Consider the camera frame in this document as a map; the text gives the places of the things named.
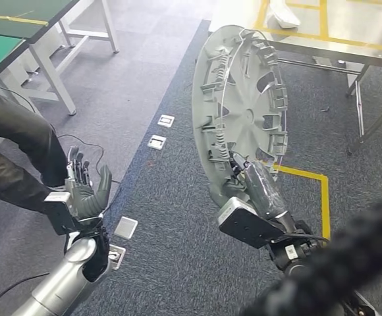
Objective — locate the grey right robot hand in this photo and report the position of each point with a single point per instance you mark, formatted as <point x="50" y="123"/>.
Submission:
<point x="266" y="192"/>

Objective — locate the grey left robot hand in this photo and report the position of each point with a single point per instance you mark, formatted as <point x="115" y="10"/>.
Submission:
<point x="85" y="200"/>

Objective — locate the silver plastic wheel hubcap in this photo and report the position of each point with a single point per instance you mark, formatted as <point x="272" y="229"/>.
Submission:
<point x="244" y="109"/>

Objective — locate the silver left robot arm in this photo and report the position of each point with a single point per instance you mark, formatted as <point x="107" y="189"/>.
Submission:
<point x="63" y="283"/>

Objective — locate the metal legged workbench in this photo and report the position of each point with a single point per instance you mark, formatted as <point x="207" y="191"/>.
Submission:
<point x="343" y="26"/>

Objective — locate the plain silver floor cover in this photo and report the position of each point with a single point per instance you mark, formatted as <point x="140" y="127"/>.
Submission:
<point x="125" y="227"/>

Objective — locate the open floor socket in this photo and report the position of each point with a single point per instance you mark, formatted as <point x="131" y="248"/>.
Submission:
<point x="118" y="257"/>

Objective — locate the white framed floor socket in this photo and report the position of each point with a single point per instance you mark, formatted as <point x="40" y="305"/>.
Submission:
<point x="156" y="142"/>
<point x="166" y="121"/>

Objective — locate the person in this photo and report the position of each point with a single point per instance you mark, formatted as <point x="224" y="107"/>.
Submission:
<point x="16" y="131"/>

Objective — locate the white plastic bag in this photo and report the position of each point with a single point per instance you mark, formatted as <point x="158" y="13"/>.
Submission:
<point x="281" y="15"/>

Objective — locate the green topped white table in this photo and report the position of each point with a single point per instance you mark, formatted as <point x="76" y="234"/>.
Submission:
<point x="13" y="17"/>

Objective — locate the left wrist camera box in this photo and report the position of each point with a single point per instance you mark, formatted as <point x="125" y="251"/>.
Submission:
<point x="60" y="213"/>

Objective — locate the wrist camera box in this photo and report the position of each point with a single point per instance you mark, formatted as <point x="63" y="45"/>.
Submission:
<point x="60" y="213"/>
<point x="244" y="226"/>

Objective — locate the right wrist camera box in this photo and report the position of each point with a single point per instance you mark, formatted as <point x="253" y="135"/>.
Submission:
<point x="244" y="226"/>

